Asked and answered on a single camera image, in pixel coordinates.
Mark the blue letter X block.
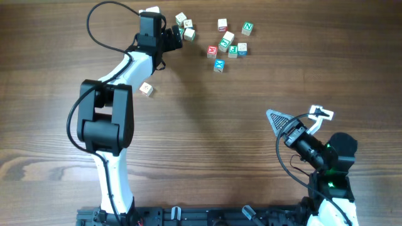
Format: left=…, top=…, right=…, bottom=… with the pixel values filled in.
left=214, top=59, right=225, bottom=73

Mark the shell picture block red side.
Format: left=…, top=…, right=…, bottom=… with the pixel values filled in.
left=139, top=82, right=154, bottom=97

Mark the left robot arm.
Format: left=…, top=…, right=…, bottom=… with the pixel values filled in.
left=76, top=11, right=183, bottom=225

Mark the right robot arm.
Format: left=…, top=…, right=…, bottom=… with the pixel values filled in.
left=266, top=105, right=359, bottom=225

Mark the green letter V block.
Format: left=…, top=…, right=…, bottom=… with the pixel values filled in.
left=178, top=27, right=185, bottom=40

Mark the plain block green side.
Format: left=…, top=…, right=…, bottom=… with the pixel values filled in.
left=183, top=28, right=195, bottom=41

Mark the animal picture block blue side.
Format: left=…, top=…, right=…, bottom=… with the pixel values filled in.
left=183, top=19, right=193, bottom=30

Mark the plain top block teal side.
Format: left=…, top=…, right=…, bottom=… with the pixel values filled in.
left=175, top=12, right=187, bottom=26

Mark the red letter M block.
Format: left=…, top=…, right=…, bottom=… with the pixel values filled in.
left=207, top=45, right=218, bottom=58

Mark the plain block upper middle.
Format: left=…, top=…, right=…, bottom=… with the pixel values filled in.
left=222, top=31, right=234, bottom=43

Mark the green letter F block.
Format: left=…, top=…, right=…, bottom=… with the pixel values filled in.
left=228, top=45, right=238, bottom=58

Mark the spiral picture block blue side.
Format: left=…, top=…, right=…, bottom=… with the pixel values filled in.
left=237, top=43, right=247, bottom=56

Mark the green letter N block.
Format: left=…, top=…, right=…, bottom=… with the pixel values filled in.
left=241, top=21, right=254, bottom=36

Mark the right camera cable black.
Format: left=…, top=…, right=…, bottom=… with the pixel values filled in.
left=274, top=112, right=352, bottom=226

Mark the camera cable black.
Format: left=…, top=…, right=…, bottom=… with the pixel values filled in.
left=274, top=112, right=352, bottom=226
left=66, top=1, right=139, bottom=225

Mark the left camera cable black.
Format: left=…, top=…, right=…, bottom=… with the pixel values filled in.
left=66, top=1, right=139, bottom=225

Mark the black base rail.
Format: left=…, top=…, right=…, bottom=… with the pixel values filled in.
left=75, top=205, right=356, bottom=226

